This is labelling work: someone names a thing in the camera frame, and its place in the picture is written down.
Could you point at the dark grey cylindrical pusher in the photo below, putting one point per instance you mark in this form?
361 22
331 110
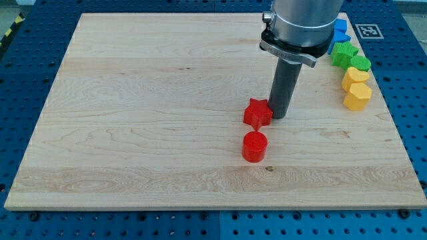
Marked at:
283 85

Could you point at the red star block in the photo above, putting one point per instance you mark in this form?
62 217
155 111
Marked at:
258 113

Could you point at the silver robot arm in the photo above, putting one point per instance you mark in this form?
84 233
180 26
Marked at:
297 32

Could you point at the green star block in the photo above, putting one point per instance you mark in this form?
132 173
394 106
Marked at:
342 53

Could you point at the blue block front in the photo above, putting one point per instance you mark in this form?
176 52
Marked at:
339 37

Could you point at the blue block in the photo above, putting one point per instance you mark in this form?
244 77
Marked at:
340 25
339 37

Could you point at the yellow heart block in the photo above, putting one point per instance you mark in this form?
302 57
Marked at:
353 75

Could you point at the blue block rear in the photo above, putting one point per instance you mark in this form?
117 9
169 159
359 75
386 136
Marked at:
340 25

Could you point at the yellow hexagon block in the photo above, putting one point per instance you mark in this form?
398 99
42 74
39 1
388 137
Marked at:
357 97

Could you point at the green cylinder block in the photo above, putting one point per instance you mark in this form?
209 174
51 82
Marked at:
360 62

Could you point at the red cylinder block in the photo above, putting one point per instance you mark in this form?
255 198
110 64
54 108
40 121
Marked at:
254 146

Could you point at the black white fiducial tag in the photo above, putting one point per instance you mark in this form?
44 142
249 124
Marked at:
369 31

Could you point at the light wooden board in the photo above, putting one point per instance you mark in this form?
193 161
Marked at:
146 113

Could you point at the yellow black hazard tape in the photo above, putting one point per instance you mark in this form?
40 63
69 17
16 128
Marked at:
12 30

